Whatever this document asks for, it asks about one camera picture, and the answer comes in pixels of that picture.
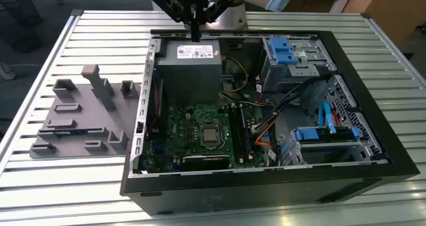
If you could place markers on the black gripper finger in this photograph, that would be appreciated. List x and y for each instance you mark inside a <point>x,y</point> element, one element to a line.
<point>199,31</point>
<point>171,10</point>

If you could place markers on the green RAM stick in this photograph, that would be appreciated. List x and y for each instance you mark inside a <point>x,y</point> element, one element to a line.
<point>246,136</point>
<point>71,132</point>

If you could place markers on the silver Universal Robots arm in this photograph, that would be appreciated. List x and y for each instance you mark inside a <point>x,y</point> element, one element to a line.
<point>229,16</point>

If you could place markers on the grey power supply unit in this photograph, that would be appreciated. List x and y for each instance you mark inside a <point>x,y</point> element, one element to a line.
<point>189,78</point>

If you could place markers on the blue disk carrier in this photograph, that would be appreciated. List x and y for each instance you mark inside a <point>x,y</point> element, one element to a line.
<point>308,135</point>
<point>282,52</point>

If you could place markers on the metal drive cage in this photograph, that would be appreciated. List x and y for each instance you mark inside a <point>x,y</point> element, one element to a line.
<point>302,68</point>

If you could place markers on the CPU socket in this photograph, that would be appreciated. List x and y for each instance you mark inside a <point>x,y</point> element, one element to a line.
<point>211,123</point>

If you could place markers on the green motherboard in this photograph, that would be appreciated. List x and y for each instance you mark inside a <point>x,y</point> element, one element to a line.
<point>181,126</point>

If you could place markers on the silver CPU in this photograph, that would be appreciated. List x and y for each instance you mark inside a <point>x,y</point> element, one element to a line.
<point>211,135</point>

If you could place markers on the grey parts rack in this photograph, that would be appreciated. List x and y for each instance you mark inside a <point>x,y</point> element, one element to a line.
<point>83,98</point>

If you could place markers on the black mesh wastebasket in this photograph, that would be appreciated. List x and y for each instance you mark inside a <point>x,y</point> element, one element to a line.
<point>20,24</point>

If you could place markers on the black graphics card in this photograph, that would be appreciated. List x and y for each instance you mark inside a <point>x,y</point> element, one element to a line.
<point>207,162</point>

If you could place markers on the white desk foot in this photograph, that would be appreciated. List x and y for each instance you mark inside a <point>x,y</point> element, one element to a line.
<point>7,72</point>

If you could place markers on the brown wooden cabinet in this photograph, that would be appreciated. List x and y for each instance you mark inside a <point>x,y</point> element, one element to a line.
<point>393,6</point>

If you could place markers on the metal disk bay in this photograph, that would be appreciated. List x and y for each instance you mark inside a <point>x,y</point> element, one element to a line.
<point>333,146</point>

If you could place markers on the black open PC case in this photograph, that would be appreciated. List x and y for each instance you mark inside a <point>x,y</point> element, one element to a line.
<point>233,193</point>

